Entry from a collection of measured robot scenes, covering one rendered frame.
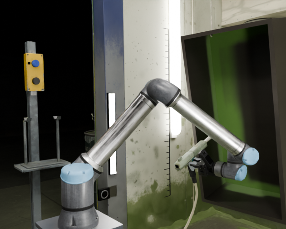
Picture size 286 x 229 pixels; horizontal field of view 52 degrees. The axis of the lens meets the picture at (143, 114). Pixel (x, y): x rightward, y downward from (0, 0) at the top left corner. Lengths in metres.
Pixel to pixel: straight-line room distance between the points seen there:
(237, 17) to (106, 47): 1.50
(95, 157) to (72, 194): 0.25
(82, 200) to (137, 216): 1.24
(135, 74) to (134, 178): 0.85
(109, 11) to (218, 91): 1.03
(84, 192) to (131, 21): 1.51
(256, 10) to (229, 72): 1.02
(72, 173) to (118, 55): 1.22
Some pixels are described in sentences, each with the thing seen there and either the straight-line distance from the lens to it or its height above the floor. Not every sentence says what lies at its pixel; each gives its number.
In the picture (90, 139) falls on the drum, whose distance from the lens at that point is 3.03.
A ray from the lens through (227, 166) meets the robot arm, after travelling 1.76.
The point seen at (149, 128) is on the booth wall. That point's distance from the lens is 2.52.
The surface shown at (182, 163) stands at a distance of 1.83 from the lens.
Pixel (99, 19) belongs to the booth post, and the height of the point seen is 1.84.
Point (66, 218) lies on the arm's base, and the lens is 1.45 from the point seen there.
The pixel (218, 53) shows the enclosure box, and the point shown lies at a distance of 2.30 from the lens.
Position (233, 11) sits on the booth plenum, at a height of 2.09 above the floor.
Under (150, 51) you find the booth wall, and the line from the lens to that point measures 2.56.
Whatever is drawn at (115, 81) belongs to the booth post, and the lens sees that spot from 2.31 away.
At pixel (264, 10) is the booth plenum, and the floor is 2.02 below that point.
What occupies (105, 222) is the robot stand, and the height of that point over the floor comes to 0.64.
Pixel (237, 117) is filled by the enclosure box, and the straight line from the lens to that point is 2.31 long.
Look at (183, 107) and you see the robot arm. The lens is 1.45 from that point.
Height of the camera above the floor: 1.22
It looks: 3 degrees down
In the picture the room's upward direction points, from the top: 1 degrees counter-clockwise
